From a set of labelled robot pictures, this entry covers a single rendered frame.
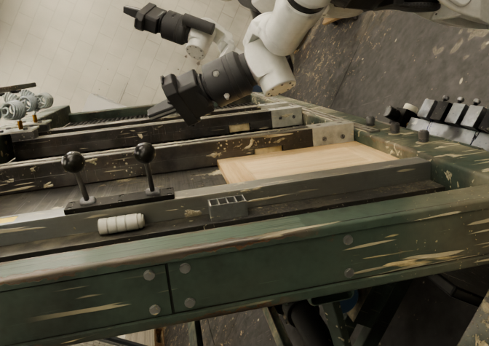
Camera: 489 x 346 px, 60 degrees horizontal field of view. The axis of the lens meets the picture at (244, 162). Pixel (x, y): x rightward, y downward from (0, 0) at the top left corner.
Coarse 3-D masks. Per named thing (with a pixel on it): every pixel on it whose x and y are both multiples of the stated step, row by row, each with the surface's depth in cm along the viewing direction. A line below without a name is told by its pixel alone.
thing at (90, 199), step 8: (72, 152) 71; (64, 160) 71; (72, 160) 71; (80, 160) 71; (64, 168) 71; (72, 168) 71; (80, 168) 72; (80, 176) 74; (80, 184) 75; (80, 200) 79; (88, 200) 78
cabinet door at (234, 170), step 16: (336, 144) 121; (352, 144) 119; (224, 160) 115; (240, 160) 113; (256, 160) 113; (272, 160) 111; (288, 160) 110; (304, 160) 108; (320, 160) 107; (336, 160) 105; (352, 160) 104; (368, 160) 102; (384, 160) 100; (224, 176) 103; (240, 176) 98; (256, 176) 98; (272, 176) 97
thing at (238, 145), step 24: (168, 144) 117; (192, 144) 115; (216, 144) 116; (240, 144) 117; (264, 144) 119; (288, 144) 120; (312, 144) 121; (0, 168) 107; (24, 168) 108; (48, 168) 109; (96, 168) 111; (120, 168) 113; (144, 168) 114; (168, 168) 115; (192, 168) 116; (0, 192) 108
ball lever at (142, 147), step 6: (138, 144) 73; (144, 144) 73; (150, 144) 74; (138, 150) 72; (144, 150) 72; (150, 150) 73; (138, 156) 73; (144, 156) 72; (150, 156) 73; (144, 162) 73; (150, 168) 77; (150, 174) 77; (150, 180) 78; (150, 186) 79; (150, 192) 80; (156, 192) 80
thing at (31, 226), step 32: (416, 160) 90; (192, 192) 83; (224, 192) 81; (256, 192) 83; (288, 192) 84; (320, 192) 85; (0, 224) 75; (32, 224) 76; (64, 224) 77; (96, 224) 78
